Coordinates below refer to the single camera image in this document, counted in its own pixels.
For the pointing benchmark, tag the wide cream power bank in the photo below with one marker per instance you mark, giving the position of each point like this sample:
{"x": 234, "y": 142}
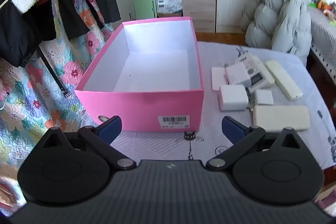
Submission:
{"x": 281, "y": 117}

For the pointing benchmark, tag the flat white rectangular case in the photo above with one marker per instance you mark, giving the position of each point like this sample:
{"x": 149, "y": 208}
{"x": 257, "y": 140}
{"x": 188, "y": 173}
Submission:
{"x": 218, "y": 78}

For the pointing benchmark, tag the large white power adapter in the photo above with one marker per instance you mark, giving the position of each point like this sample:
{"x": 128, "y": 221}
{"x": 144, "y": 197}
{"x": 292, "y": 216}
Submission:
{"x": 233, "y": 98}

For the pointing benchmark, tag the grey puffer jacket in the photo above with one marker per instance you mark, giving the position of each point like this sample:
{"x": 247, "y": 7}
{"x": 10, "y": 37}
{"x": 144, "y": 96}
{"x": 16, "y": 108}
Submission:
{"x": 283, "y": 19}

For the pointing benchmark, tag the white quilted printed table cover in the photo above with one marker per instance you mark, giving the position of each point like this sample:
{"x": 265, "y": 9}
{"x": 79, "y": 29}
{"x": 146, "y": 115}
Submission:
{"x": 168, "y": 142}

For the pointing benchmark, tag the black ruffled garment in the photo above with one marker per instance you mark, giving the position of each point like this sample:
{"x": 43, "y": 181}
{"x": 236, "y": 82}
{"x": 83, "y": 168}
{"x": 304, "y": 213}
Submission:
{"x": 65, "y": 8}

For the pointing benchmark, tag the pink cardboard box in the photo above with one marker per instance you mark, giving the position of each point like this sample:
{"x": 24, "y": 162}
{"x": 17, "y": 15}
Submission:
{"x": 147, "y": 108}

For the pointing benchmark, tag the patterned storage box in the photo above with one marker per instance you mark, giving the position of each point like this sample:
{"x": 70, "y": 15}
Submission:
{"x": 170, "y": 5}

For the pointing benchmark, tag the floral quilt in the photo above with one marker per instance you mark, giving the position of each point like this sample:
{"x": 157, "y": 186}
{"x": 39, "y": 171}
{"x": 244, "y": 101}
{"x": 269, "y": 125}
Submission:
{"x": 71, "y": 74}

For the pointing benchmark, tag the small white square charger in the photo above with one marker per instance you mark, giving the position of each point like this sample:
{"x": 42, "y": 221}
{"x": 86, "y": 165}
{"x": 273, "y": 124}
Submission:
{"x": 264, "y": 97}

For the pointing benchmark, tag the black jacket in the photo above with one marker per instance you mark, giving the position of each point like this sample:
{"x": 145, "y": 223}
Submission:
{"x": 18, "y": 35}

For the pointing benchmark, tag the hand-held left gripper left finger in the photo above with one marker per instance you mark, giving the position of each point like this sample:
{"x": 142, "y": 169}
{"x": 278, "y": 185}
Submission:
{"x": 110, "y": 128}

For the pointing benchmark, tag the long cream remote control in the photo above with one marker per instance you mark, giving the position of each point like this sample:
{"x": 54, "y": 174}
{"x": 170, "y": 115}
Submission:
{"x": 284, "y": 81}

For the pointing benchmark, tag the black belt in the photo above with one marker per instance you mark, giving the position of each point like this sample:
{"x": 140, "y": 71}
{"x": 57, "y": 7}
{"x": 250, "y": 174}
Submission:
{"x": 53, "y": 74}

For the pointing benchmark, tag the white remote control grey button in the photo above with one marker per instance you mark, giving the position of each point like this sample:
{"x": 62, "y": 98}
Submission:
{"x": 253, "y": 66}

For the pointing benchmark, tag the patterned desk cloth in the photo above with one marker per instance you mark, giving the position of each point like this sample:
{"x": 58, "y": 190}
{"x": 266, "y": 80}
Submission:
{"x": 324, "y": 32}

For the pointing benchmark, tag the small grey metal object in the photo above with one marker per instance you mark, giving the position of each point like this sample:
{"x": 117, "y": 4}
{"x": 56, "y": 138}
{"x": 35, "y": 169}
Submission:
{"x": 250, "y": 104}

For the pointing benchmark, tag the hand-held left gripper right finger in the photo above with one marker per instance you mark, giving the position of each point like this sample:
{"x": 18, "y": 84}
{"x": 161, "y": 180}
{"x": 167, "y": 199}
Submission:
{"x": 232, "y": 129}

